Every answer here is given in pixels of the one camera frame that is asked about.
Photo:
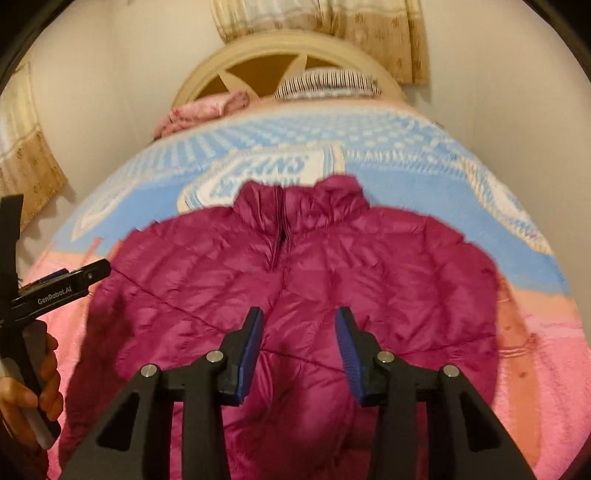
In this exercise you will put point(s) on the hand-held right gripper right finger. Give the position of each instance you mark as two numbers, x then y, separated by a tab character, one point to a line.
348	357

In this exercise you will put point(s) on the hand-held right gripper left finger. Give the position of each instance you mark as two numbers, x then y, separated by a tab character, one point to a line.
249	355

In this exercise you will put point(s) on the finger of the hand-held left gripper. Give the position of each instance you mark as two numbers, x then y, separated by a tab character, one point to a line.
94	273

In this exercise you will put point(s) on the magenta puffer jacket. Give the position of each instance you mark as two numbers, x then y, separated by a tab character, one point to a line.
323	258

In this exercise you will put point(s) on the person's left hand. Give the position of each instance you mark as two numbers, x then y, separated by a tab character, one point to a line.
48	369

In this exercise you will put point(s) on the beige patterned curtain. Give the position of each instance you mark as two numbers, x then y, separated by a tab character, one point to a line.
360	27
27	157

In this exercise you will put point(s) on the blue and pink printed blanket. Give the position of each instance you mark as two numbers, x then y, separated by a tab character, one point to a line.
406	152

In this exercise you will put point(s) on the striped pillow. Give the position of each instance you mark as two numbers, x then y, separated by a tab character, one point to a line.
323	83

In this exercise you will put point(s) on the cream wooden headboard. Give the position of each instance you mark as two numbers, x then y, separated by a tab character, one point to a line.
258	48

